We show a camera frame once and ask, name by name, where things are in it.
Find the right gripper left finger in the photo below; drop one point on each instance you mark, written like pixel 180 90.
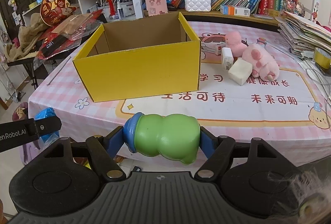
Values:
pixel 102 151

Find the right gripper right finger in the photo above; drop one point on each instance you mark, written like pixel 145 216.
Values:
pixel 218 151

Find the blue bag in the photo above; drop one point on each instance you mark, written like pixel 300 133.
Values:
pixel 48 125

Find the green blue toy bottle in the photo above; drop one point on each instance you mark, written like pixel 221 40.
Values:
pixel 175 137

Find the white sponge block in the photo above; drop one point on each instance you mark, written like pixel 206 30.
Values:
pixel 240 71

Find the white charger adapter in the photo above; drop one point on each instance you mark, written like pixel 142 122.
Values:
pixel 227 58

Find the pink pig plush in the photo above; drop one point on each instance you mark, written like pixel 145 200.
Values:
pixel 264 65

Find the small white staple box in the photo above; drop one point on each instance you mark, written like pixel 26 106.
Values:
pixel 212 47

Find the pink duck plush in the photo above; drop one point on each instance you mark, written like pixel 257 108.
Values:
pixel 234 41

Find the blue purple toy truck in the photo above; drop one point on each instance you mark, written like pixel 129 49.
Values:
pixel 261 41

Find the pink checkered tablecloth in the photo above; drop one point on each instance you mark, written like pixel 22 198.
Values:
pixel 288 113

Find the brown cloth pile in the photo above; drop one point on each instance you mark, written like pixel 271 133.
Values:
pixel 27 38

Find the yellow cardboard box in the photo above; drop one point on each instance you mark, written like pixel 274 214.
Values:
pixel 144 57

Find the clear plastic bag pile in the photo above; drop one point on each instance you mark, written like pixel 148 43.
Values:
pixel 70 33

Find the yellow tape roll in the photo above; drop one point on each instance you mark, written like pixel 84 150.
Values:
pixel 322 58

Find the orange white medicine box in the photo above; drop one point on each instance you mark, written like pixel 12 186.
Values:
pixel 235 11

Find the white pen organiser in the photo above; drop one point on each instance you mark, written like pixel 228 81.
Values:
pixel 127 9

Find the stack of paper booklets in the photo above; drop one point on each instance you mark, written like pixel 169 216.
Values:
pixel 302 34

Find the white quilted pearl handbag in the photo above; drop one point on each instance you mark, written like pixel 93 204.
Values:
pixel 198 5

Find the pink sticker cylinder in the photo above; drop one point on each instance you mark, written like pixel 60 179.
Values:
pixel 156 7

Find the colourful hair clip holder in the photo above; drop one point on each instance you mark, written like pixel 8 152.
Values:
pixel 293 6

